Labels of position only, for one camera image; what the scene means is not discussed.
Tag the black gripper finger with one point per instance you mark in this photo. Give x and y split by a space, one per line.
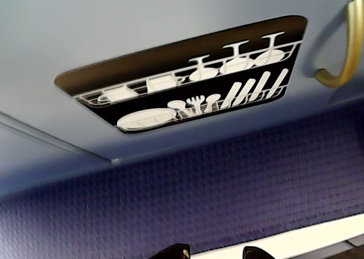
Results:
175 253
254 254

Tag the purple textured mat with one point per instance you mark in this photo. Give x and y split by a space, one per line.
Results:
170 207

